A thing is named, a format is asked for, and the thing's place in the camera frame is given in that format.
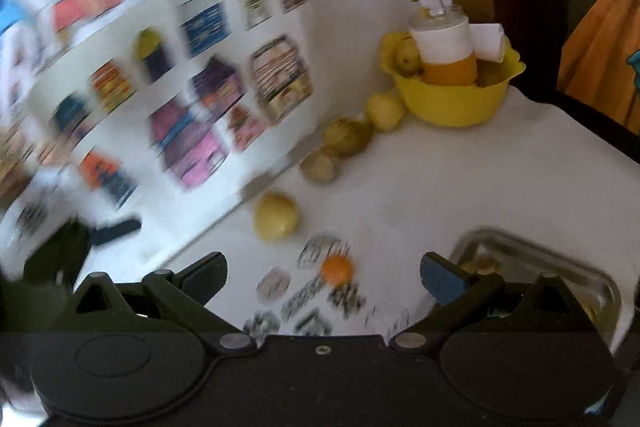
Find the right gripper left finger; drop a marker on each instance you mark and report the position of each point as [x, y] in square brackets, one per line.
[182, 298]

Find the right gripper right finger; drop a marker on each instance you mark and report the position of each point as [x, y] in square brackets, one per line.
[463, 298]

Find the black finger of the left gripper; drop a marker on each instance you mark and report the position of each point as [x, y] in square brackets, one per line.
[104, 235]

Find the yellow pear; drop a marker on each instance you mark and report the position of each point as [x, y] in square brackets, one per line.
[276, 217]

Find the small orange tangerine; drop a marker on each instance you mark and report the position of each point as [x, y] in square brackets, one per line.
[337, 270]

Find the houses drawing paper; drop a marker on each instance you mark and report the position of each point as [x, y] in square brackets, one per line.
[190, 100]

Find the white printed table mat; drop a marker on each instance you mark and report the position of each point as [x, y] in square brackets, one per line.
[532, 171]

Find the metal tray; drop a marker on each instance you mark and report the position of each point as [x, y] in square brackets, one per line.
[523, 261]

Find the yellow plastic bowl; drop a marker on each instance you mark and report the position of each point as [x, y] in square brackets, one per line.
[452, 107]

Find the yellow lemon by bowl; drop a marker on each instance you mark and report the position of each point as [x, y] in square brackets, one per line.
[384, 112]

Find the lemon inside bowl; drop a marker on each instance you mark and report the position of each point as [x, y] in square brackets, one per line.
[407, 57]

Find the white orange jar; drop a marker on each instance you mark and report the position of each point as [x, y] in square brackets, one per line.
[444, 42]

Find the white paper cup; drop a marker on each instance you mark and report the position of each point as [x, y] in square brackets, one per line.
[489, 42]

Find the girl in orange dress poster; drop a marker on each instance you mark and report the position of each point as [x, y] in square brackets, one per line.
[594, 67]

